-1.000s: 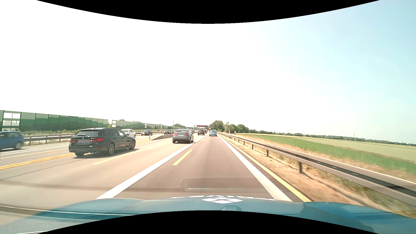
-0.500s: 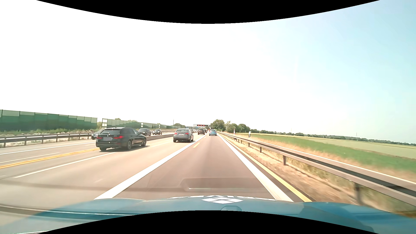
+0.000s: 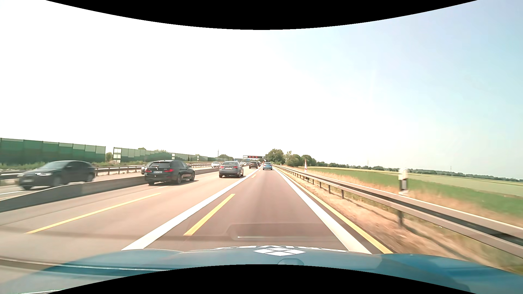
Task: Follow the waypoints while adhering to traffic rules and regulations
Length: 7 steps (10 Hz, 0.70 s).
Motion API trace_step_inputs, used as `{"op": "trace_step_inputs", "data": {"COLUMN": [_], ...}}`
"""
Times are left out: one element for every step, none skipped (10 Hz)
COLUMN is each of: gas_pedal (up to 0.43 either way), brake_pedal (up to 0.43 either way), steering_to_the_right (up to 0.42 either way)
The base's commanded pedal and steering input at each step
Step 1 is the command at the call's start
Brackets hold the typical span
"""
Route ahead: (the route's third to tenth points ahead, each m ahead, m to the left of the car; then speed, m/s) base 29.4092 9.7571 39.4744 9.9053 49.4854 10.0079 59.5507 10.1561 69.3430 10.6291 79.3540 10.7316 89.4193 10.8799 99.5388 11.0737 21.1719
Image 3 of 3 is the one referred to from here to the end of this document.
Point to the road markings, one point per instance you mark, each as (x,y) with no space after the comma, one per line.
(312,208)

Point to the blue car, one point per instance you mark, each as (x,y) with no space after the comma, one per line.
(267,166)

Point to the black estate car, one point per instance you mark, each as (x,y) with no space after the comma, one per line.
(169,171)

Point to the grey saloon car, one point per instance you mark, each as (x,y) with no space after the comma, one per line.
(231,169)

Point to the dry grass verge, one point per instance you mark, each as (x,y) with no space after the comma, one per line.
(392,224)

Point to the grey asphalt opposite carriageway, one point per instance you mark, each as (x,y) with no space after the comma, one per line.
(110,177)

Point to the distant row of trees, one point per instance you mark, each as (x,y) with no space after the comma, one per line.
(429,171)

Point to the green field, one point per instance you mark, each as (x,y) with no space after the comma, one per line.
(457,186)

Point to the group of trees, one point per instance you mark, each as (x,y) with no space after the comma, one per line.
(288,158)

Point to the overhead sign gantry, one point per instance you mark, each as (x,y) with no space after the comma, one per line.
(253,156)

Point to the concrete median barrier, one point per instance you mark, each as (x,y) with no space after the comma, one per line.
(73,190)

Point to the car's own bonnet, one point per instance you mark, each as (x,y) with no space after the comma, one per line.
(261,261)

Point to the white marker post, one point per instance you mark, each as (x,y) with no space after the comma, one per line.
(403,179)

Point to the metal guard rail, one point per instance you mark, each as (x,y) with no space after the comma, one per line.
(118,168)
(408,204)

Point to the green noise barrier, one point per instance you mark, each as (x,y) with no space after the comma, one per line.
(49,151)
(143,154)

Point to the dark grey car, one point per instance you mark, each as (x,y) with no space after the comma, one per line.
(57,172)

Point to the queue of cars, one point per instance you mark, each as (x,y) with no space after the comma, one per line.
(248,163)

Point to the grey asphalt road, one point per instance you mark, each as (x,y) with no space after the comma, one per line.
(261,204)

